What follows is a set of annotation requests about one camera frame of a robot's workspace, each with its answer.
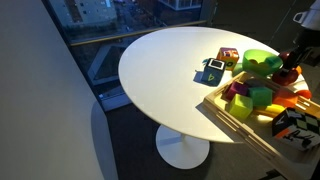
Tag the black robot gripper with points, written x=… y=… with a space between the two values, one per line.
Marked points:
x=308 y=39

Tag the red plastic apple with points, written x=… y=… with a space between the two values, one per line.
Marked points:
x=282 y=79

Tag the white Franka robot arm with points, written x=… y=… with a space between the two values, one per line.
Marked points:
x=311 y=15

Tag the wooden crate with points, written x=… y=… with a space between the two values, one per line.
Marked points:
x=246 y=133

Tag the plastic orange fruit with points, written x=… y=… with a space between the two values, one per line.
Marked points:
x=298 y=70

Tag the dark red plastic plum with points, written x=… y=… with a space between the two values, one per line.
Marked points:
x=283 y=56

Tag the teal cube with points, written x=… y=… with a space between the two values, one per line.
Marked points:
x=275 y=61

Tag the small red plastic strawberry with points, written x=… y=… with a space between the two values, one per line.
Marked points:
x=304 y=94

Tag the orange block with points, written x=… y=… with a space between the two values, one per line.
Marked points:
x=285 y=99

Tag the translucent green bowl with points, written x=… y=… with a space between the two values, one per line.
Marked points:
x=255 y=68

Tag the dark green block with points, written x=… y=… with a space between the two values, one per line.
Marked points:
x=260 y=96

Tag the magenta block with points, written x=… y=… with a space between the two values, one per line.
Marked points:
x=236 y=90

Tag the orange purple picture cube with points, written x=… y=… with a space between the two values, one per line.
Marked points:
x=228 y=57

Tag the blue cube with white face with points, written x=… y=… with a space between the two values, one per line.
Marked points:
x=212 y=74

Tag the yellow window handrail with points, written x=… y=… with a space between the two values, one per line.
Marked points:
x=140 y=31

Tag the pale window base ledge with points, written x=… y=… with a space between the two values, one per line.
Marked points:
x=115 y=100

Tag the dark window frame post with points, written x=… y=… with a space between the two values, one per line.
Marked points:
x=208 y=11

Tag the white table pedestal base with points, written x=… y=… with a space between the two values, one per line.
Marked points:
x=181 y=148

